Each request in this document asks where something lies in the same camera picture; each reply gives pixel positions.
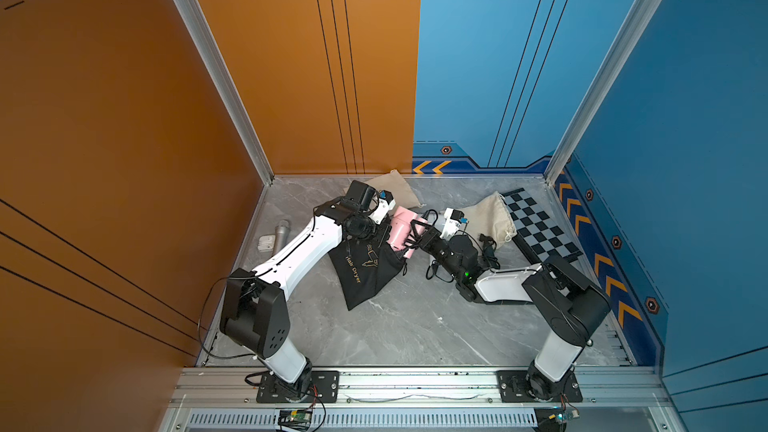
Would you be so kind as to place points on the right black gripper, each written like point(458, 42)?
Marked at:
point(429, 239)

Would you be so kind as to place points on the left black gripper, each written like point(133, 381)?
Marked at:
point(383, 233)

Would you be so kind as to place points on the pink hair dryer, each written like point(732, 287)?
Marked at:
point(400, 231)

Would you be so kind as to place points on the black drawstring dryer bag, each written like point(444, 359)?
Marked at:
point(364, 268)

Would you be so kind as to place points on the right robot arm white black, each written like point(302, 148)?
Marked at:
point(572, 305)

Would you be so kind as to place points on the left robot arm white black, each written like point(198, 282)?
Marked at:
point(255, 313)

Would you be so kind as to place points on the white hair dryer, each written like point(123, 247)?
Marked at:
point(432, 271)

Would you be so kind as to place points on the dark green hair dryer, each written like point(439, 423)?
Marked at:
point(488, 251)

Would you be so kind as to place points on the silver grey hair tool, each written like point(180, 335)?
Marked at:
point(282, 232)

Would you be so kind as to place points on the beige cloth bag rear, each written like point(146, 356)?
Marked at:
point(395, 183)

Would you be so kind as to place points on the beige cloth bag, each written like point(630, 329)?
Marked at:
point(490, 217)
point(395, 183)

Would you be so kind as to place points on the beige cloth bag right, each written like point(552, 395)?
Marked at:
point(490, 217)

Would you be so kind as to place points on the black white checkerboard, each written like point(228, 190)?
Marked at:
point(538, 236)

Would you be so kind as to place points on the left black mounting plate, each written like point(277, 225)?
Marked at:
point(320, 385)

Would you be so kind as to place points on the black mounting plate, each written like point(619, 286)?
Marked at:
point(320, 385)
point(518, 386)

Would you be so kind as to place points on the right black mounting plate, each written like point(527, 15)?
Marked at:
point(518, 386)

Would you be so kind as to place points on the left green circuit board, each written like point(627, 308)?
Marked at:
point(294, 420)

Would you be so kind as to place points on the green circuit board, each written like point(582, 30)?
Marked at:
point(294, 420)
point(554, 420)

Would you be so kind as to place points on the right green circuit board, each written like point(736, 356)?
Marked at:
point(554, 420)

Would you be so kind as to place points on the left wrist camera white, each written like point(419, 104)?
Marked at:
point(385, 204)

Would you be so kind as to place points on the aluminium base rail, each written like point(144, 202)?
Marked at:
point(410, 398)

